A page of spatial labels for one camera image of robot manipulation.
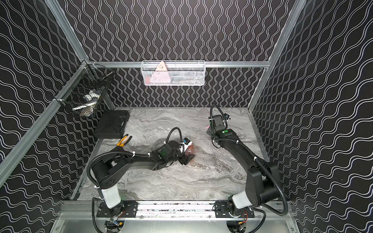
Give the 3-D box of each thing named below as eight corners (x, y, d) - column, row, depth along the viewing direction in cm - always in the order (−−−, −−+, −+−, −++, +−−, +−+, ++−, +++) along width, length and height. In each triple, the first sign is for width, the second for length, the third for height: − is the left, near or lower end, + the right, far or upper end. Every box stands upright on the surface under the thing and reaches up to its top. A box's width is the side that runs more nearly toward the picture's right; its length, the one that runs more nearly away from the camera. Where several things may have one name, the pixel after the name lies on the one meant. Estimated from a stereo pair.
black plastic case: (95, 138, 104) (91, 133, 99) (106, 116, 118) (103, 110, 113) (122, 138, 104) (118, 133, 99) (129, 116, 118) (127, 110, 113)
